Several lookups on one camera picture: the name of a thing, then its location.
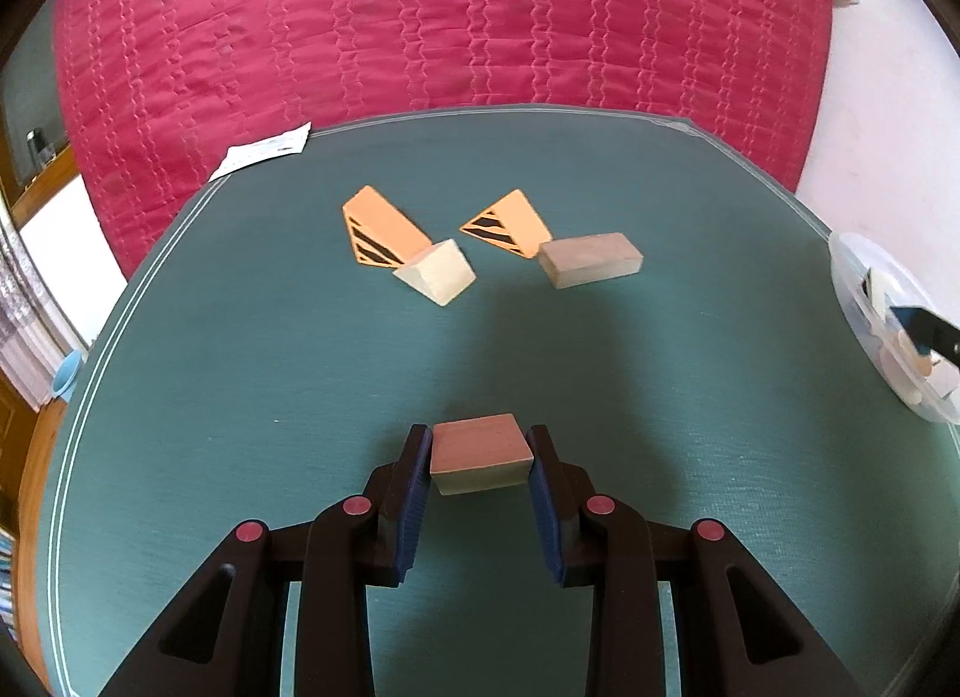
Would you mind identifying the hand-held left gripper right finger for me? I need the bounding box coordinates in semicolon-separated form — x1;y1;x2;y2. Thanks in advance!
525;423;863;697

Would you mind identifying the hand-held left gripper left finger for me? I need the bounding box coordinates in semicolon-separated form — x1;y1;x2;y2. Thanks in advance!
101;423;436;697

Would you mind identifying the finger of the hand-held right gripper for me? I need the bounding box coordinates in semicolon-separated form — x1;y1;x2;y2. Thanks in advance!
889;303;960;372

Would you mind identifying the wooden trapezoid block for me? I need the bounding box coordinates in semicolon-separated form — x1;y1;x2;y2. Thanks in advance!
429;413;533;497

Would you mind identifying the clear plastic container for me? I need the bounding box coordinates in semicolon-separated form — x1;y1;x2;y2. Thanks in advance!
829;232;960;426

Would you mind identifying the orange striped wedge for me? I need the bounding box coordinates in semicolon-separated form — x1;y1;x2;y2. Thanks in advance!
459;189;548;263
341;185;434;269

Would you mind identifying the light wooden wedge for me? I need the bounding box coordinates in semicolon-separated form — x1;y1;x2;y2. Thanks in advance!
392;239;478;308

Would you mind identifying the brown rectangular wooden block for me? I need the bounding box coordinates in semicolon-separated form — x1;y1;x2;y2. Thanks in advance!
538;232;644;291

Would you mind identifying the light blue cup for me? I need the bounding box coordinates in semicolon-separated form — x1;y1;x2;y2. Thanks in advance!
51;352;83;402

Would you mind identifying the white paper sheet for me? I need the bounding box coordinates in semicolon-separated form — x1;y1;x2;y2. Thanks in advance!
208;121;312;182

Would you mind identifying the row of books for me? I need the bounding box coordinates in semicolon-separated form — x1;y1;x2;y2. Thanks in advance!
0;532;20;638

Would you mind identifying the patterned white curtain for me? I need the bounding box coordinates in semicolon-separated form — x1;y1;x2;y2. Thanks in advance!
0;217;98;413

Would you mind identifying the red quilted blanket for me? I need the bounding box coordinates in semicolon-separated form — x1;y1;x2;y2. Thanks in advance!
52;0;835;278

